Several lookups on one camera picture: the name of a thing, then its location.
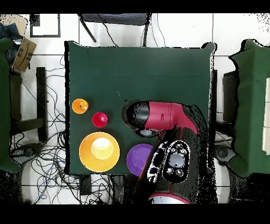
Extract purple bowl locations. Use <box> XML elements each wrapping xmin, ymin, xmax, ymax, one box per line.
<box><xmin>126</xmin><ymin>143</ymin><xmax>153</xmax><ymax>177</ymax></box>

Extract red cup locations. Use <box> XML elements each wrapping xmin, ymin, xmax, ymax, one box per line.
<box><xmin>92</xmin><ymin>111</ymin><xmax>109</xmax><ymax>128</ymax></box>

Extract dark green tablecloth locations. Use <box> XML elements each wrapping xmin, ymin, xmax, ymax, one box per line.
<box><xmin>64</xmin><ymin>40</ymin><xmax>218</xmax><ymax>176</ymax></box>

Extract large yellow bowl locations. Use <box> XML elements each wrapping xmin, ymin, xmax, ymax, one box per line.
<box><xmin>79</xmin><ymin>131</ymin><xmax>120</xmax><ymax>173</ymax></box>

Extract stepped orange-yellow cup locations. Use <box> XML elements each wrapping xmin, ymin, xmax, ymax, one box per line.
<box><xmin>72</xmin><ymin>98</ymin><xmax>90</xmax><ymax>115</ymax></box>

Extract black power strip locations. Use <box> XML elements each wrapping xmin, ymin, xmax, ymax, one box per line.
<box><xmin>79</xmin><ymin>175</ymin><xmax>92</xmax><ymax>195</ymax></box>

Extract dark grey chair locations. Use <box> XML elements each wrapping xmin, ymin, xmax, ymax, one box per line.
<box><xmin>78</xmin><ymin>13</ymin><xmax>151</xmax><ymax>47</ymax></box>

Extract black metal stand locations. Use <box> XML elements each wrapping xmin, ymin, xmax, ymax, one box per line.
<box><xmin>9</xmin><ymin>67</ymin><xmax>48</xmax><ymax>142</ymax></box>

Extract black box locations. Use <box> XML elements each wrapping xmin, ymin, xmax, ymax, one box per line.
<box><xmin>223</xmin><ymin>70</ymin><xmax>239</xmax><ymax>123</ymax></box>

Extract green clothed side table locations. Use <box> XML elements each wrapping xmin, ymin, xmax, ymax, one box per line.
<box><xmin>0</xmin><ymin>37</ymin><xmax>22</xmax><ymax>174</ymax></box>
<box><xmin>228</xmin><ymin>39</ymin><xmax>270</xmax><ymax>177</ymax></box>

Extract cardboard box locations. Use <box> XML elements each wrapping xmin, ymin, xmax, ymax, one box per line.
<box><xmin>12</xmin><ymin>37</ymin><xmax>37</xmax><ymax>72</ymax></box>

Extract white papers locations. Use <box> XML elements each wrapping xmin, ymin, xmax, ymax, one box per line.
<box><xmin>262</xmin><ymin>77</ymin><xmax>270</xmax><ymax>156</ymax></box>

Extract blue fabric bundle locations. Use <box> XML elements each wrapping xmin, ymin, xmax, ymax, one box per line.
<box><xmin>0</xmin><ymin>22</ymin><xmax>23</xmax><ymax>41</ymax></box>

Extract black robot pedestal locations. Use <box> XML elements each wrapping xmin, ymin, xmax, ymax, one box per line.
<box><xmin>111</xmin><ymin>174</ymin><xmax>148</xmax><ymax>204</ymax></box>

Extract tangled floor cables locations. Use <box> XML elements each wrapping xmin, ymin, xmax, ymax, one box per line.
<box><xmin>9</xmin><ymin>54</ymin><xmax>119</xmax><ymax>204</ymax></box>

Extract black square frame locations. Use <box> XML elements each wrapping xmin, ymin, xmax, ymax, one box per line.
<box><xmin>30</xmin><ymin>14</ymin><xmax>61</xmax><ymax>38</ymax></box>

